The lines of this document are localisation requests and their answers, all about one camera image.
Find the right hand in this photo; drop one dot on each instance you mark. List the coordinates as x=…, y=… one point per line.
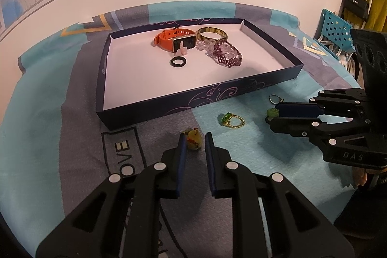
x=360, y=176

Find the black handbag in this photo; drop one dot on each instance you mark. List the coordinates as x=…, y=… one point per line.
x=360, y=8

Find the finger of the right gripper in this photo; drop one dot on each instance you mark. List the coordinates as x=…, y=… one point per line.
x=296, y=127
x=299, y=109

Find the black ring green stone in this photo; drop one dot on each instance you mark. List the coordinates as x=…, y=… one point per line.
x=271, y=114

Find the tortoiseshell bangle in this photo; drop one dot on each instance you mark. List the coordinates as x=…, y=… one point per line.
x=211, y=34

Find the orange smart watch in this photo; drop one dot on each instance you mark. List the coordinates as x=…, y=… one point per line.
x=170, y=39

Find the gold ring green stone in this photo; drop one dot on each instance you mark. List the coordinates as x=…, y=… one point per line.
x=232, y=121

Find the teal grey bed sheet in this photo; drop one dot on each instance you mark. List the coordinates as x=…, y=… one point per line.
x=55, y=150

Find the teal perforated stool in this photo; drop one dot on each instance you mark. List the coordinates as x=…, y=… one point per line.
x=334, y=30

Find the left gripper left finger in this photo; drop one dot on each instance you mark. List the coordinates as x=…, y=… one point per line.
x=120, y=218

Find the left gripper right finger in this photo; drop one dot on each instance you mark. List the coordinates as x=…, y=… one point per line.
x=270, y=216

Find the yellow hanging garment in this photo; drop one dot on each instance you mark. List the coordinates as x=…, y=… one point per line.
x=376, y=20

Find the dark blue shallow box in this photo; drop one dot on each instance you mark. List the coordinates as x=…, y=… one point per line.
x=138, y=81

